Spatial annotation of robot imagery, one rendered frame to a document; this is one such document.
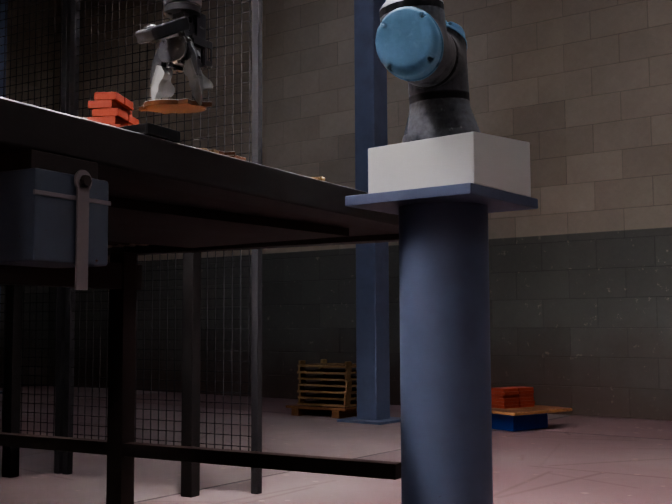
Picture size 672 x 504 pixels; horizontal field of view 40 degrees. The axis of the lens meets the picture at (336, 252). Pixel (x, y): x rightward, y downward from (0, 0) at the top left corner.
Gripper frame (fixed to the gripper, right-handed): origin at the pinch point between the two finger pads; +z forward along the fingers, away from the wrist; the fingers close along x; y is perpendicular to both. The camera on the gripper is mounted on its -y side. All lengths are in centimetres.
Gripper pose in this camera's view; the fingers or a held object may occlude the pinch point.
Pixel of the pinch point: (175, 105)
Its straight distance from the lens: 186.6
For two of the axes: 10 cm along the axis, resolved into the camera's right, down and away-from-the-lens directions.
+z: 0.1, 10.0, -0.8
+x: -8.5, 0.5, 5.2
